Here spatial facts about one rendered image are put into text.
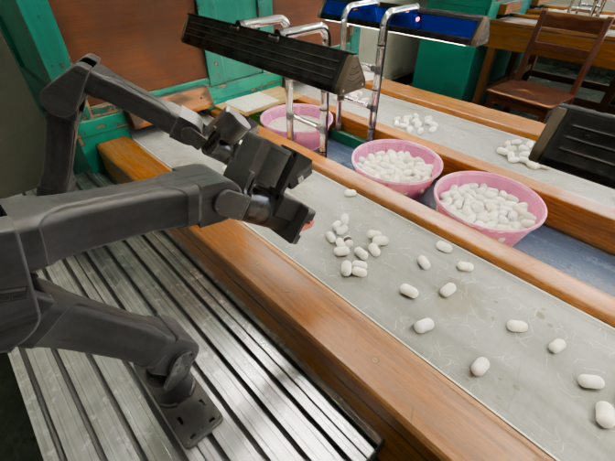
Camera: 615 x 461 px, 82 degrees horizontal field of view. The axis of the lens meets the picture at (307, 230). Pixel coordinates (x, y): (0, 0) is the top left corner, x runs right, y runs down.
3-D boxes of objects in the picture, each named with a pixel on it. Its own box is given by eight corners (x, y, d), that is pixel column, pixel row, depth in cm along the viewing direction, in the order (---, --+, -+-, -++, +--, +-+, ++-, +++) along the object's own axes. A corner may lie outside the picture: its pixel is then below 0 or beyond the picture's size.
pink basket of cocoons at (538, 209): (505, 278, 82) (521, 248, 76) (407, 225, 97) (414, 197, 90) (546, 227, 96) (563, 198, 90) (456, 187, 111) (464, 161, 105)
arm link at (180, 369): (162, 315, 58) (128, 337, 55) (191, 348, 53) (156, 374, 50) (171, 337, 62) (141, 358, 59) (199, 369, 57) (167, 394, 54)
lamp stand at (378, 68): (371, 156, 126) (389, 10, 98) (329, 138, 137) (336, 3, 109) (402, 140, 136) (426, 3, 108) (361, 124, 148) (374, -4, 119)
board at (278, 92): (236, 119, 129) (236, 115, 129) (214, 108, 138) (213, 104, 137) (302, 97, 147) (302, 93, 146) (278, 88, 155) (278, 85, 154)
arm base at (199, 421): (156, 317, 65) (118, 340, 61) (217, 397, 53) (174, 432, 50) (167, 342, 70) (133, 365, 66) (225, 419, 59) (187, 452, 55)
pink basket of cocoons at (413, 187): (426, 220, 98) (435, 192, 92) (337, 198, 107) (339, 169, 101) (442, 175, 117) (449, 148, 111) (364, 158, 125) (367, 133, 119)
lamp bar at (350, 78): (339, 97, 69) (342, 57, 64) (180, 42, 103) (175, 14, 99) (366, 88, 73) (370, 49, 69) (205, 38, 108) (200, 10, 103)
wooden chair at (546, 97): (466, 150, 274) (509, 14, 215) (495, 135, 294) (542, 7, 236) (523, 173, 247) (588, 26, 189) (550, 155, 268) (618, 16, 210)
